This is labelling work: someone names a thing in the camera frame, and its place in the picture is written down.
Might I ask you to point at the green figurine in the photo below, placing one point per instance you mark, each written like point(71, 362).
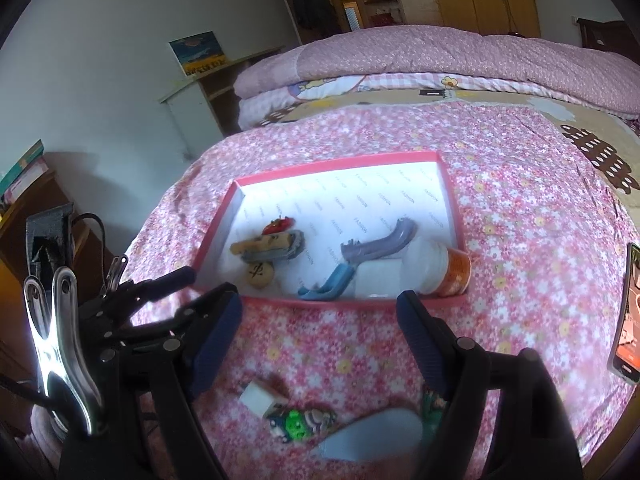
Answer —
point(432, 405)

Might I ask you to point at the folded pink quilt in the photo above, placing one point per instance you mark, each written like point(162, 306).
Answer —
point(425, 55)

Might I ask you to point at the grey purple plastic hook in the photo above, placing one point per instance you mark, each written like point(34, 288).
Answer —
point(380, 247)

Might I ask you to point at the blue and yellow picture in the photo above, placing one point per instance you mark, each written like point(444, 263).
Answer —
point(200, 52)

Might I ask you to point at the stack of books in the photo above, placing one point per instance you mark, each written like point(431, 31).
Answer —
point(22, 170)

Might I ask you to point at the pink floral bedsheet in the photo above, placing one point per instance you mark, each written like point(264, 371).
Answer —
point(525, 260)

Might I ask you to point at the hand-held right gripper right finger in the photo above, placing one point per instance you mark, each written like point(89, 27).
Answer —
point(420, 345)

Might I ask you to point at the yellow and grey toy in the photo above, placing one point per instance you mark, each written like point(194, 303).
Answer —
point(270, 249)

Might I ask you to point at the white cube charger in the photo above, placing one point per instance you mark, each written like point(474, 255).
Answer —
point(257, 397)

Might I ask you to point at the beige cartoon bedsheet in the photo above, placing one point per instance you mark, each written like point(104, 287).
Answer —
point(575, 105)

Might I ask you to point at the white bedside cabinet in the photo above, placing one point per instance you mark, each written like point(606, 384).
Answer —
point(195, 100)

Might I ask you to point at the blue plastic hook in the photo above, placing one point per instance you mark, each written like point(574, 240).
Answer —
point(330, 282)

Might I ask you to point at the dark wooden headboard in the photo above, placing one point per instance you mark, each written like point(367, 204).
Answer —
point(600, 32)

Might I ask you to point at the green patterned toy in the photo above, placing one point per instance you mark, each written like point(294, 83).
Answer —
point(297, 422)

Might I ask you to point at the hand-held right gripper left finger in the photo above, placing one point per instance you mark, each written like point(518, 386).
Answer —
point(220, 340)

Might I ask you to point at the white rectangular block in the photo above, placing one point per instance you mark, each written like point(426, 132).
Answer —
point(380, 275)

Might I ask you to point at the shallow pink cardboard box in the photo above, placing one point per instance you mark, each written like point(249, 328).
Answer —
point(380, 195)

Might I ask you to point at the brown wooden nightstand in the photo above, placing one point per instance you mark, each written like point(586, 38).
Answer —
point(30, 220)

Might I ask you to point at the small red tomato toy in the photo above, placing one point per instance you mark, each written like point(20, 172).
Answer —
point(277, 226)

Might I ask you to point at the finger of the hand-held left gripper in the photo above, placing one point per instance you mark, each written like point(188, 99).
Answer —
point(172, 277)
point(215, 294)

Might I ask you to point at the round wooden token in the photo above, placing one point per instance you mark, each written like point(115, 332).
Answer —
point(260, 275)

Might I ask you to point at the dark hanging coat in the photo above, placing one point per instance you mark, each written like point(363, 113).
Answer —
point(310, 2)

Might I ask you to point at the black smartphone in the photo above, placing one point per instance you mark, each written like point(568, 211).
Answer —
point(629, 310)

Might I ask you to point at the white bottle with orange label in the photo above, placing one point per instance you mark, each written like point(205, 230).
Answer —
point(440, 270)

